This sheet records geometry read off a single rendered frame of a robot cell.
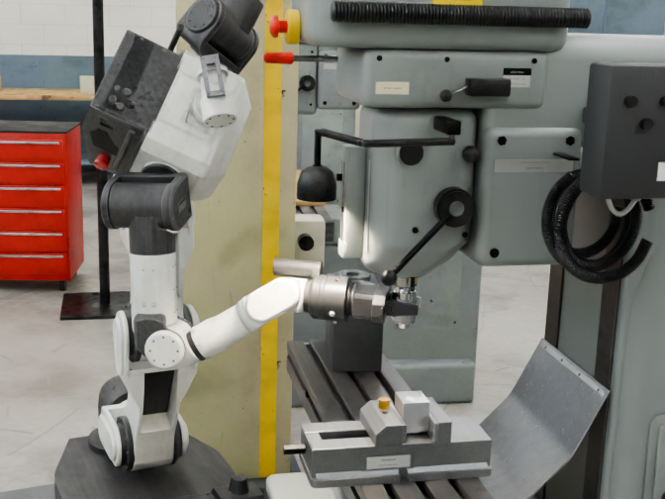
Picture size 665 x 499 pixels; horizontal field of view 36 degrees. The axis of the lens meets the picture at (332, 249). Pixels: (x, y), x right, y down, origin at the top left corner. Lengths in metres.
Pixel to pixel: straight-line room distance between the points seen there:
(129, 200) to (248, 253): 1.71
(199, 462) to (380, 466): 1.03
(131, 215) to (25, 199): 4.45
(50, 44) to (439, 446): 9.23
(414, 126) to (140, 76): 0.60
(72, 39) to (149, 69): 8.73
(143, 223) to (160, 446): 0.84
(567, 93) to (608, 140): 0.27
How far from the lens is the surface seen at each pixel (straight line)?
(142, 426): 2.64
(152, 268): 2.00
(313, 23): 1.75
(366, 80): 1.76
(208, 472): 2.81
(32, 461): 4.29
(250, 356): 3.79
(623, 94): 1.64
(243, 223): 3.65
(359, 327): 2.42
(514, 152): 1.85
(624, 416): 2.03
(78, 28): 10.83
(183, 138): 2.06
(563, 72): 1.88
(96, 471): 2.85
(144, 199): 1.99
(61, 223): 6.42
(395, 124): 1.80
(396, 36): 1.75
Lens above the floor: 1.80
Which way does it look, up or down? 14 degrees down
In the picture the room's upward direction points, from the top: 2 degrees clockwise
